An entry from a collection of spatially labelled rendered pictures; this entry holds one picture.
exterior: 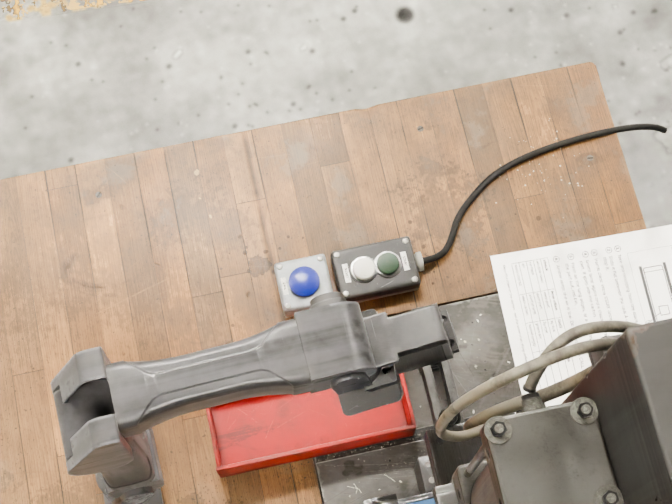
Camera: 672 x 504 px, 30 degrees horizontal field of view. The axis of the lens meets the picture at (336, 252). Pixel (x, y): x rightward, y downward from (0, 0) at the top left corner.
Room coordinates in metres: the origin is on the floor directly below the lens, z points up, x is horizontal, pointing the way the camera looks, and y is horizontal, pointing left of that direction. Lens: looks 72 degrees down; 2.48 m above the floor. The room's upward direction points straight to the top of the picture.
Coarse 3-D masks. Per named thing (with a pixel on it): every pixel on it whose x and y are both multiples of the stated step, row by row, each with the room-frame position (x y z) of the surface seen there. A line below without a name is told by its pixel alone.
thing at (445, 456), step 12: (432, 432) 0.24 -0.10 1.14; (432, 444) 0.22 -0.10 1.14; (444, 444) 0.22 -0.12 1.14; (456, 444) 0.22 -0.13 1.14; (468, 444) 0.22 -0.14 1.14; (480, 444) 0.22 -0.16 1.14; (432, 456) 0.21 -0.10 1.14; (444, 456) 0.21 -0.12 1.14; (456, 456) 0.21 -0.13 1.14; (468, 456) 0.21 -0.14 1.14; (432, 468) 0.20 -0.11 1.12; (444, 468) 0.20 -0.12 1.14; (456, 468) 0.20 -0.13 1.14; (444, 480) 0.19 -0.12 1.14; (444, 492) 0.17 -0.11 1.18
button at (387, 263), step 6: (378, 258) 0.50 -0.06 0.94; (384, 258) 0.50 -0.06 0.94; (390, 258) 0.50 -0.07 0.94; (396, 258) 0.50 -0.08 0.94; (378, 264) 0.49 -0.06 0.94; (384, 264) 0.49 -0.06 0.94; (390, 264) 0.49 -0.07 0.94; (396, 264) 0.49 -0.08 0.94; (384, 270) 0.48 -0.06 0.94; (390, 270) 0.48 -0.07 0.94; (396, 270) 0.48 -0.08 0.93
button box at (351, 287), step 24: (552, 144) 0.67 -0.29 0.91; (504, 168) 0.64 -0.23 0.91; (480, 192) 0.60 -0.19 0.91; (456, 216) 0.57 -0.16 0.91; (408, 240) 0.53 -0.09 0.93; (336, 264) 0.49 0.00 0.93; (408, 264) 0.49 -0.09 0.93; (360, 288) 0.46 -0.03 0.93; (384, 288) 0.46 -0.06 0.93; (408, 288) 0.46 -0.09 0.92
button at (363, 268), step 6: (360, 258) 0.50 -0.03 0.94; (366, 258) 0.50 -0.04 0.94; (354, 264) 0.49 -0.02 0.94; (360, 264) 0.49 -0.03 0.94; (366, 264) 0.49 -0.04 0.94; (372, 264) 0.49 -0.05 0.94; (354, 270) 0.48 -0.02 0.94; (360, 270) 0.48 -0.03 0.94; (366, 270) 0.48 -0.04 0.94; (372, 270) 0.48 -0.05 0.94; (360, 276) 0.47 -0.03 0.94; (366, 276) 0.47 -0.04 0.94
